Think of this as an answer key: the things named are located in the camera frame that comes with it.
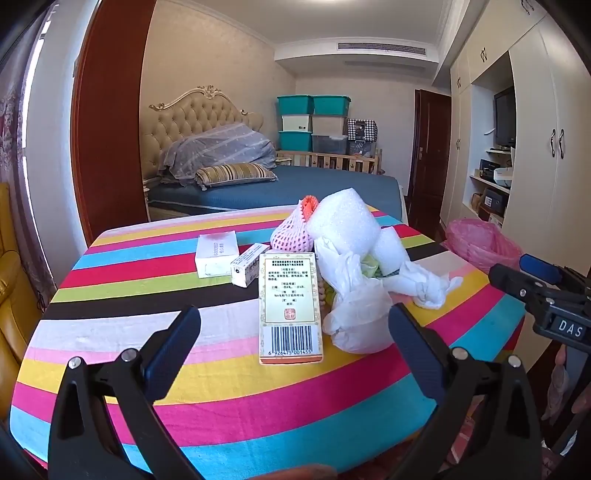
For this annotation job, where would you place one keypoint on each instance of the wooden crib rail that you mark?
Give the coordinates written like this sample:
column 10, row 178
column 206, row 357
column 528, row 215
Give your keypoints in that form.
column 332, row 161

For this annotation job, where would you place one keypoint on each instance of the black electronic device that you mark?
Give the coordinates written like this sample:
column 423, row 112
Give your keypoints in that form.
column 487, row 168

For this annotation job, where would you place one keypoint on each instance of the red-brown wooden panel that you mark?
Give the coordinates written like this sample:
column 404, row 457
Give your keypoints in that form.
column 111, row 115

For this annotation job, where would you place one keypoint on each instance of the white foam sheet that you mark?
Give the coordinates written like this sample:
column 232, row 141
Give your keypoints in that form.
column 341, row 217

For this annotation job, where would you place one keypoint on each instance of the green tissue packet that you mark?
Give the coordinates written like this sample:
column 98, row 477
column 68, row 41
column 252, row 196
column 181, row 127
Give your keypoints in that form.
column 371, row 268

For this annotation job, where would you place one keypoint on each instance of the white built-in wardrobe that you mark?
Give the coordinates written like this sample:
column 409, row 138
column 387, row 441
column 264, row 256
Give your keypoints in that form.
column 545, row 207

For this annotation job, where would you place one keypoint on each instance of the pink foam fruit net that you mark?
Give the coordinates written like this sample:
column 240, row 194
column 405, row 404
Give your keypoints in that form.
column 291, row 235

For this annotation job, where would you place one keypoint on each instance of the striped colourful tablecloth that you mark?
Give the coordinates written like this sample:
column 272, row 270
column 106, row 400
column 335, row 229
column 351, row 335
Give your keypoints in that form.
column 138, row 286

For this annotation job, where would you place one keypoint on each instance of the white cardboard box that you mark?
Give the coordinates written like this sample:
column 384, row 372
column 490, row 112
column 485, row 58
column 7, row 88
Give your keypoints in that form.
column 214, row 254

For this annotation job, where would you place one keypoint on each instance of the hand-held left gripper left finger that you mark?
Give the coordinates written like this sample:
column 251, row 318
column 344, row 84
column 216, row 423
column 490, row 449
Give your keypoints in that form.
column 173, row 346

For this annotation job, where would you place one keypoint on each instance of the striped pillow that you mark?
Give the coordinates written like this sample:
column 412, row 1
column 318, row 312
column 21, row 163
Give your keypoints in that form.
column 235, row 173

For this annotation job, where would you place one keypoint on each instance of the bed with blue mattress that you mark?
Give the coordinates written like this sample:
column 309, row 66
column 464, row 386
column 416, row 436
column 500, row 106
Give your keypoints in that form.
column 323, row 184

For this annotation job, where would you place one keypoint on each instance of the orange foam fruit net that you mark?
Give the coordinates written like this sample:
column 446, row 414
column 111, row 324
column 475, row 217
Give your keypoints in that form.
column 307, row 205

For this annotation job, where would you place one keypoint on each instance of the grey blue folded duvet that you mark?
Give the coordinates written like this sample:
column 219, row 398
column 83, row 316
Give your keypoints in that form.
column 217, row 143

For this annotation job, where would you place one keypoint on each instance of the tall beige barcode box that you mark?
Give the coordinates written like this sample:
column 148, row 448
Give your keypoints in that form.
column 288, row 300

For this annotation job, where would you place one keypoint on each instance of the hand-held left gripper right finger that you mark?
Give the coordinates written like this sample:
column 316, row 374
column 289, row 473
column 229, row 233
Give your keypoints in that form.
column 415, row 350

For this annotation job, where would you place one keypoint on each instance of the teal storage box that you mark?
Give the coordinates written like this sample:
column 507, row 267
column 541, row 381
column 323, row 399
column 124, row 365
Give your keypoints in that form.
column 295, row 105
column 295, row 141
column 331, row 105

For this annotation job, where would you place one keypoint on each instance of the floral curtain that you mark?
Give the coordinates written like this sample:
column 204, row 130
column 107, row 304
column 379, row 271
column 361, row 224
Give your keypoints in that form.
column 11, row 152

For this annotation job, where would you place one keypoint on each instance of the beige tufted headboard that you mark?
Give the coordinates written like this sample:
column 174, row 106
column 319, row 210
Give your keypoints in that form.
column 194, row 115

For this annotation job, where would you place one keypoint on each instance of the ceiling air vent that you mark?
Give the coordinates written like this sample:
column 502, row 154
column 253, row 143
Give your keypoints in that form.
column 381, row 47

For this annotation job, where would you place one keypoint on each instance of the checkered black white bag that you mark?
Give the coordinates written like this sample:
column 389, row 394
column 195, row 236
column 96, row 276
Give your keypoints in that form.
column 362, row 128

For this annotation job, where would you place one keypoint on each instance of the yellow chair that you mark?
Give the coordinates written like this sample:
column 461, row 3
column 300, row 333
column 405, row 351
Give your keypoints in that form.
column 14, row 277

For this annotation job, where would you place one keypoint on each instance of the dark clear bag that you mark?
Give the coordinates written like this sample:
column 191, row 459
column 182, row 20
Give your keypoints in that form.
column 361, row 147

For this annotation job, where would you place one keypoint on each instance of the dark small safe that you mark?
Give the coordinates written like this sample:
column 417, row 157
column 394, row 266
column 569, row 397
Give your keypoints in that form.
column 495, row 202

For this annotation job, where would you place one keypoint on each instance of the person's right hand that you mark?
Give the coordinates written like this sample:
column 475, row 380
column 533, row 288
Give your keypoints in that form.
column 559, row 383

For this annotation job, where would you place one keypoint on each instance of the white storage box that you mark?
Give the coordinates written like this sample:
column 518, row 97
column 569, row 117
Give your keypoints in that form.
column 297, row 123

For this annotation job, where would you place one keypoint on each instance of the grey clear storage box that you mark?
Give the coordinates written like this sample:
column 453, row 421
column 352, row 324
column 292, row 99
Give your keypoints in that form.
column 329, row 144

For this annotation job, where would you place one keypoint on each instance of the beige storage box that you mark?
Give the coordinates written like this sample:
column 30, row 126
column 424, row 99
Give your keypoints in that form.
column 329, row 125

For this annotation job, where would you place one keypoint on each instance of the dark wooden door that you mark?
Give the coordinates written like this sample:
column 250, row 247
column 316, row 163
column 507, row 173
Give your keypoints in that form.
column 429, row 161

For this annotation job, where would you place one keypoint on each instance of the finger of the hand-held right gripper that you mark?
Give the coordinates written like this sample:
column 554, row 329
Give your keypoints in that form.
column 540, row 267
column 512, row 279

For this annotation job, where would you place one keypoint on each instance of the black television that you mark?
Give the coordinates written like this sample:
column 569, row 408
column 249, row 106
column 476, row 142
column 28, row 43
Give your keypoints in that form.
column 504, row 117

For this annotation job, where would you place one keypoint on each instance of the small white black box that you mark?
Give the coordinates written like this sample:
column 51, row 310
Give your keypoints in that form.
column 247, row 267

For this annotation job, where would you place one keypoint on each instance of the white plastic bag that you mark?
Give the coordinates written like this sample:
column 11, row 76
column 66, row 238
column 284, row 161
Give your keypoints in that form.
column 355, row 323

